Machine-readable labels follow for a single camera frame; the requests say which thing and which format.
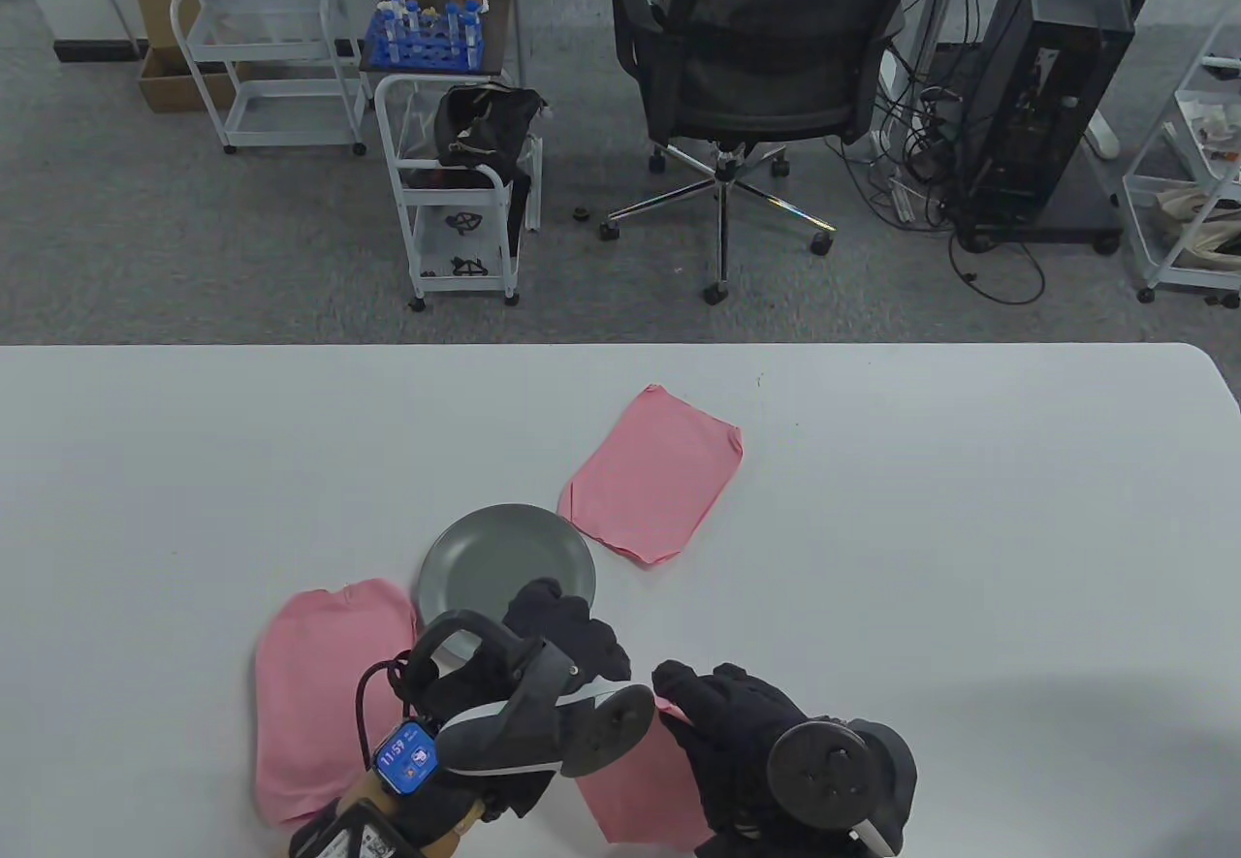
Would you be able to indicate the person's right hand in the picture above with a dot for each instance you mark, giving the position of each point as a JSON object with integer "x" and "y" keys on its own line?
{"x": 727, "y": 732}

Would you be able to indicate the person's left hand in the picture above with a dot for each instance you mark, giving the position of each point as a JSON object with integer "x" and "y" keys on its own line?
{"x": 582, "y": 645}

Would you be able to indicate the pink paper stack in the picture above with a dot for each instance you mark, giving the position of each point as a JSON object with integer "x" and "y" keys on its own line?
{"x": 635, "y": 800}
{"x": 650, "y": 475}
{"x": 320, "y": 693}

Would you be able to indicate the grey round plate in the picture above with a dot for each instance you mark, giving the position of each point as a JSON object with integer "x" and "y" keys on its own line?
{"x": 485, "y": 557}

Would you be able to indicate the person's left forearm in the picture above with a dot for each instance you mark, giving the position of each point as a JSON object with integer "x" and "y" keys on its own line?
{"x": 451, "y": 824}

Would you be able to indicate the black and white left controller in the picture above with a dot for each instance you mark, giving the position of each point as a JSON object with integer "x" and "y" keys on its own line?
{"x": 543, "y": 732}

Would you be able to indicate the black and white controller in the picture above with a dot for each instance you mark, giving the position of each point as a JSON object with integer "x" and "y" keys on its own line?
{"x": 824, "y": 771}
{"x": 543, "y": 732}

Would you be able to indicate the black and white right controller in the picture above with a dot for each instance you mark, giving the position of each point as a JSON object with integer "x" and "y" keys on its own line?
{"x": 824, "y": 771}

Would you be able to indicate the blue-faced smartwatch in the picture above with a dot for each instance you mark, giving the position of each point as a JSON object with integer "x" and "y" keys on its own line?
{"x": 407, "y": 756}

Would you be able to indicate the black left wrist pack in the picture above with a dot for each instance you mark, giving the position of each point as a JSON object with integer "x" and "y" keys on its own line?
{"x": 359, "y": 834}

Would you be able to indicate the white rolling cart with bag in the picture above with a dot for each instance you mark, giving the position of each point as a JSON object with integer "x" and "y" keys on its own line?
{"x": 463, "y": 284}

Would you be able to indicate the black clamp piece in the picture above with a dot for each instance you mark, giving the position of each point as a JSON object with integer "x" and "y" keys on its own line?
{"x": 463, "y": 222}
{"x": 467, "y": 267}

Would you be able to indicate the black bag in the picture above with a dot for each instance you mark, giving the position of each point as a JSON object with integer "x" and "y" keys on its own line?
{"x": 480, "y": 126}

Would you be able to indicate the white power strip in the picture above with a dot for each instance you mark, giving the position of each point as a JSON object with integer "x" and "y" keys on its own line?
{"x": 897, "y": 199}

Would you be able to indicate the empty white rolling cart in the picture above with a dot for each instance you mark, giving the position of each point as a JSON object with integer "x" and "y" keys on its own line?
{"x": 291, "y": 139}

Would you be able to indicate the black mesh office chair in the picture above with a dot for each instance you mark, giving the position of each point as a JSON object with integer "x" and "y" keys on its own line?
{"x": 766, "y": 73}

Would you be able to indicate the blue test tube rack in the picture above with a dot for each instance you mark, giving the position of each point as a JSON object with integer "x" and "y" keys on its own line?
{"x": 417, "y": 53}

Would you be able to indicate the dark rolling computer stand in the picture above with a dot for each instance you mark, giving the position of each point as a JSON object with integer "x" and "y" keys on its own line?
{"x": 1076, "y": 218}

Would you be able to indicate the dark brown side table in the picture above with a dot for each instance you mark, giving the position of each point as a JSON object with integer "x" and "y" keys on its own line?
{"x": 496, "y": 24}

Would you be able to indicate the group of blue-capped test tubes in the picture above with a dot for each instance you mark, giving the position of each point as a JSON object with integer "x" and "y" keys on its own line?
{"x": 412, "y": 19}

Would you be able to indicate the white rolling cart with clutter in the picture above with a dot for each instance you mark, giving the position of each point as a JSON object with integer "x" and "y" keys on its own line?
{"x": 1149, "y": 208}

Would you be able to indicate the beige cloth bag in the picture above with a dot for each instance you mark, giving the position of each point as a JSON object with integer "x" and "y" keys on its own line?
{"x": 1202, "y": 218}

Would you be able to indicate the white desk foot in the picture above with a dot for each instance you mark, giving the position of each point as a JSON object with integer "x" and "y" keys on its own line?
{"x": 1102, "y": 136}

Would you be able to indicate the black computer tower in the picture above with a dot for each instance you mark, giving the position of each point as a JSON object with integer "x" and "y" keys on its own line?
{"x": 1047, "y": 92}

